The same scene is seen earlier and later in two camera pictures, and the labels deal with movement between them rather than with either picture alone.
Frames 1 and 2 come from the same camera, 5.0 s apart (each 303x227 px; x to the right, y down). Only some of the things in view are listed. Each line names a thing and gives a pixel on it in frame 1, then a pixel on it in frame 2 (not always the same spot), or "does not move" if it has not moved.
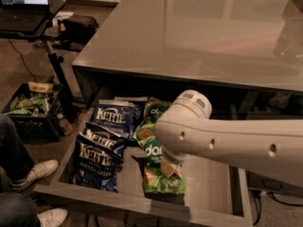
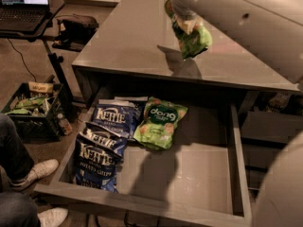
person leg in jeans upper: (15, 157) does not move
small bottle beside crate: (64, 125) does not move
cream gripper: (174, 157) → (184, 12)
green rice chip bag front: (154, 182) → (189, 44)
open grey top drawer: (212, 195) does not move
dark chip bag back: (142, 101) does not move
